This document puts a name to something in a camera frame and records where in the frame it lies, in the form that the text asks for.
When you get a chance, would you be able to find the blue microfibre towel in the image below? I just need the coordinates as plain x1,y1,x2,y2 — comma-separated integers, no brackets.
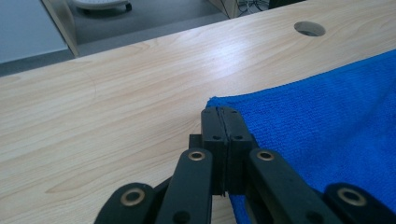
205,49,396,224

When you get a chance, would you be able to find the white panel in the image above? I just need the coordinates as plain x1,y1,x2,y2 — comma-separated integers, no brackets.
0,0,69,64

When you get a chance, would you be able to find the office chair base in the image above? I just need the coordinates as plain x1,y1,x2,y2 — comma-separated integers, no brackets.
72,0,133,14

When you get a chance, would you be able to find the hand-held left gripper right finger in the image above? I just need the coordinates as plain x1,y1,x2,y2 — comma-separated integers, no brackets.
219,106,258,196

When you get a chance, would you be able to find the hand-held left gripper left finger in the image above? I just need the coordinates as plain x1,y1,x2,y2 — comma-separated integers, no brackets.
189,106,230,197

